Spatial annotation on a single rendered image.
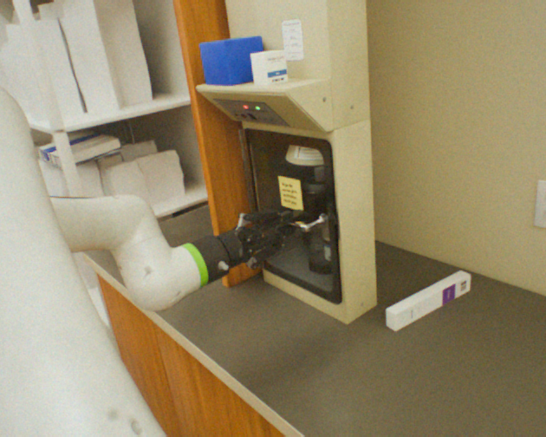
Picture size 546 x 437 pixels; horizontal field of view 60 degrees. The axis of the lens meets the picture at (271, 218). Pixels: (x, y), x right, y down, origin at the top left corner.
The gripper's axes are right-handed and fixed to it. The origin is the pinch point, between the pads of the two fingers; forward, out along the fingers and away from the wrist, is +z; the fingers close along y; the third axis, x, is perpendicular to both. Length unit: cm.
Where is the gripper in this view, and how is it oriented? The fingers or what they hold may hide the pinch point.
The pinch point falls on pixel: (292, 221)
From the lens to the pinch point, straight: 108.9
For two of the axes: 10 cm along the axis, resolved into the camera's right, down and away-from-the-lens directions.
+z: 7.7, -3.3, 5.5
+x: -6.3, -2.2, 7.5
